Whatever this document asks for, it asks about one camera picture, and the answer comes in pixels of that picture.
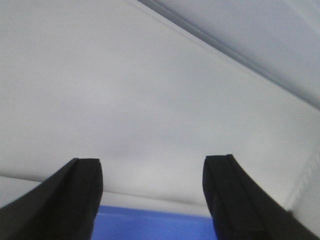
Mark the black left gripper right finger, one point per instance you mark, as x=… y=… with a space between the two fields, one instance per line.
x=241 y=209

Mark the blue plastic tray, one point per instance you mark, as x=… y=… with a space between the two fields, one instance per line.
x=120 y=223

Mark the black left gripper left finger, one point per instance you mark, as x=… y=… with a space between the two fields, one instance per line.
x=63 y=207

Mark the grey cabinet shelf unit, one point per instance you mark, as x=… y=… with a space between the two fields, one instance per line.
x=111 y=80

